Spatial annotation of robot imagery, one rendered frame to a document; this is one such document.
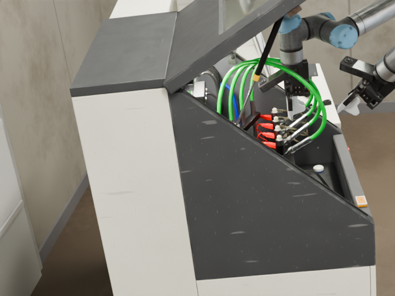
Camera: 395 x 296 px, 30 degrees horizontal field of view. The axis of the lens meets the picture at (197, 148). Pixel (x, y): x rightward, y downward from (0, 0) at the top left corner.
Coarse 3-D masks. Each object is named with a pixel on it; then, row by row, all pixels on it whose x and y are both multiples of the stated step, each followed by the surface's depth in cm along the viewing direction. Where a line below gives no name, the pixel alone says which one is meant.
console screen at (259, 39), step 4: (260, 32) 333; (256, 36) 293; (260, 36) 322; (256, 40) 290; (260, 40) 313; (260, 44) 303; (264, 44) 330; (260, 48) 295; (264, 48) 319; (260, 52) 293; (268, 68) 301; (268, 72) 296
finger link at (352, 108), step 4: (348, 96) 219; (356, 100) 218; (340, 104) 221; (352, 104) 219; (356, 104) 219; (340, 108) 221; (344, 108) 221; (348, 108) 220; (352, 108) 220; (356, 108) 219; (352, 112) 220; (356, 112) 220
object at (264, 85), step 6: (276, 72) 247; (282, 72) 244; (270, 78) 246; (276, 78) 244; (282, 78) 244; (258, 84) 249; (264, 84) 245; (270, 84) 245; (276, 84) 245; (264, 90) 246
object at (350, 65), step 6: (342, 60) 216; (348, 60) 215; (354, 60) 215; (360, 60) 215; (342, 66) 215; (348, 66) 214; (354, 66) 213; (360, 66) 213; (366, 66) 213; (372, 66) 213; (348, 72) 215; (354, 72) 214; (360, 72) 212; (366, 72) 211; (372, 72) 211; (366, 78) 212; (372, 78) 211
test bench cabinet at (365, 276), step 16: (304, 272) 238; (320, 272) 237; (336, 272) 237; (352, 272) 237; (368, 272) 237; (208, 288) 241; (224, 288) 241; (240, 288) 241; (256, 288) 241; (272, 288) 241; (288, 288) 241; (304, 288) 240; (320, 288) 240; (336, 288) 240; (352, 288) 240; (368, 288) 240
